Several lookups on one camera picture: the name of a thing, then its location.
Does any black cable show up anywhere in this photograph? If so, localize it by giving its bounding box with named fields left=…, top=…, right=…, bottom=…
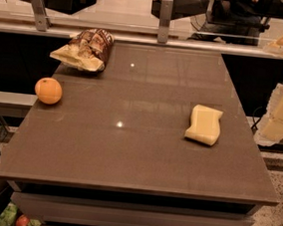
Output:
left=250, top=105, right=265, bottom=131

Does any left metal railing bracket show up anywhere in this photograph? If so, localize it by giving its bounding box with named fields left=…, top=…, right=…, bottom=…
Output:
left=30, top=0, right=51, bottom=32

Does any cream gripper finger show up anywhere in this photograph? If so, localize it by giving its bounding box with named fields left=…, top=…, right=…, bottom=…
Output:
left=254, top=84, right=283, bottom=146
left=263, top=35, right=283, bottom=55

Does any brown chip bag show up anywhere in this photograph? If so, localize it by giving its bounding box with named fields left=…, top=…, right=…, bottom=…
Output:
left=50, top=29, right=115, bottom=73

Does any metal railing bracket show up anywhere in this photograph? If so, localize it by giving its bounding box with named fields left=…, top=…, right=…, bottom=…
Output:
left=157, top=0, right=173, bottom=44
left=30, top=0, right=51, bottom=32

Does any orange fruit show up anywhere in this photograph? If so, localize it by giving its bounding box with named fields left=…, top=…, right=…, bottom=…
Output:
left=35, top=77, right=63, bottom=105

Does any yellow sponge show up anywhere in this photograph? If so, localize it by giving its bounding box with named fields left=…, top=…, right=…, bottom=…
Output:
left=184, top=105, right=222, bottom=145

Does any red tomato below table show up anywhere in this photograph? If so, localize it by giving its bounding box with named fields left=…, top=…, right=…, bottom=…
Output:
left=16, top=215, right=30, bottom=226

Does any middle metal railing bracket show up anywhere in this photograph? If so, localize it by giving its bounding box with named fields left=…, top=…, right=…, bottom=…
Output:
left=157, top=0, right=173, bottom=44

